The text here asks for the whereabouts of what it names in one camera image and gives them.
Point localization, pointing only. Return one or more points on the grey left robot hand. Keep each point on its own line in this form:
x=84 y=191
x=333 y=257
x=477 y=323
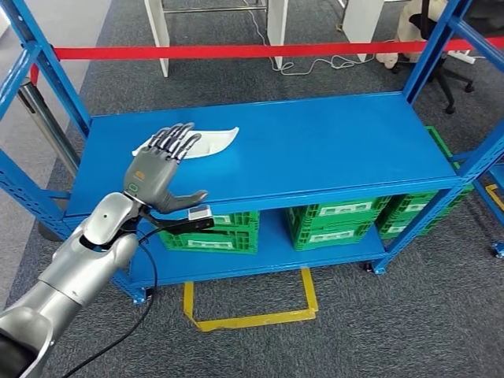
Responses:
x=152 y=177

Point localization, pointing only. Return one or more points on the white curved plastic part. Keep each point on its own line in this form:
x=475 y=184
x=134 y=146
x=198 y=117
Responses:
x=214 y=142

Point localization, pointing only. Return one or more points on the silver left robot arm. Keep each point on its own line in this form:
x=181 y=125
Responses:
x=78 y=271

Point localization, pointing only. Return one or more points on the green plastic crate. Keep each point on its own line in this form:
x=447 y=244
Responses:
x=405 y=219
x=327 y=224
x=236 y=242

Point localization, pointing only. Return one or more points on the white desk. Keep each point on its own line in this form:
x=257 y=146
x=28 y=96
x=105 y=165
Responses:
x=362 y=23
x=157 y=31

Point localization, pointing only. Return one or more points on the red barrier belt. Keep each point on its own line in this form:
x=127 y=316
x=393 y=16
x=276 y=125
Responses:
x=236 y=51

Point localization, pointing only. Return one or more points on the person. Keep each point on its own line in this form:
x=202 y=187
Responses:
x=405 y=26

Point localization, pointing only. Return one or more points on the black office chair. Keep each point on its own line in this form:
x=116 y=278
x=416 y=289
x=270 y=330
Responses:
x=445 y=78

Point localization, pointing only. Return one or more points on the white power strip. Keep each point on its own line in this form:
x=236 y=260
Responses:
x=462 y=56

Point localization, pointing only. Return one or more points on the yellow floor tape square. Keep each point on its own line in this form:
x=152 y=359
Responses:
x=495 y=195

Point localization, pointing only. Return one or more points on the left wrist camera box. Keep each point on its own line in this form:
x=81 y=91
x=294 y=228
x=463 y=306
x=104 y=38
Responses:
x=200 y=213

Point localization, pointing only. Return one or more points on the silver stanchion post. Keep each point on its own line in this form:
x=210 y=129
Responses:
x=43 y=120

